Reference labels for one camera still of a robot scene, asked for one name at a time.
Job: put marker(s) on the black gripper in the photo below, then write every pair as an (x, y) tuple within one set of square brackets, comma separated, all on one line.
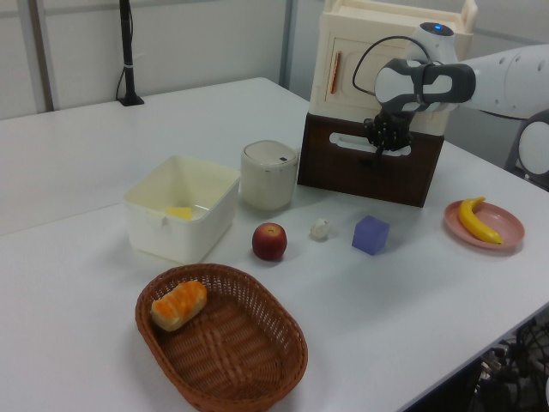
[(391, 120)]

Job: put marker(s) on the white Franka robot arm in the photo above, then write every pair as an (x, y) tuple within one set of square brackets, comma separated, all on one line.
[(506, 81)]

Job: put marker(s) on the dark brown wooden cabinet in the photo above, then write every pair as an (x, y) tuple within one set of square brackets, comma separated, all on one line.
[(364, 186)]

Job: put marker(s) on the purple cube block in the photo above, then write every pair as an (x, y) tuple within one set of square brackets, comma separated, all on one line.
[(369, 238)]

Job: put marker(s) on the white garlic bulb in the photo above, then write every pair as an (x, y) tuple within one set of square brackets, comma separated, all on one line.
[(319, 229)]

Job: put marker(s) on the yellow toy banana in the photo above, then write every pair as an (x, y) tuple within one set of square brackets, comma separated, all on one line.
[(472, 221)]

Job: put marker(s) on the cream plastic storage box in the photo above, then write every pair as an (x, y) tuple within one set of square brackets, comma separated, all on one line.
[(343, 30)]

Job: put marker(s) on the small white trash can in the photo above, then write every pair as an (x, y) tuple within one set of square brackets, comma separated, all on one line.
[(268, 184)]

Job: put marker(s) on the pink plate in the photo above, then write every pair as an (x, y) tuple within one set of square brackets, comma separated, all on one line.
[(506, 227)]

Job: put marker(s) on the red apple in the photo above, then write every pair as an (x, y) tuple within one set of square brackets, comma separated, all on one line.
[(269, 242)]

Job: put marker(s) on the white plastic storage bin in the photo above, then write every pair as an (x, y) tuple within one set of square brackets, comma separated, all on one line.
[(188, 240)]

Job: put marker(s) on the brown wicker basket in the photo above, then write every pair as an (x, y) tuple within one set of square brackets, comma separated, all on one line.
[(231, 352)]

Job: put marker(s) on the toy bread loaf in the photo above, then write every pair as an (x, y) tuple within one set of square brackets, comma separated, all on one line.
[(178, 305)]

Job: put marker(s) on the black camera stand pole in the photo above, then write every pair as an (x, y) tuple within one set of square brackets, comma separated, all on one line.
[(128, 51)]

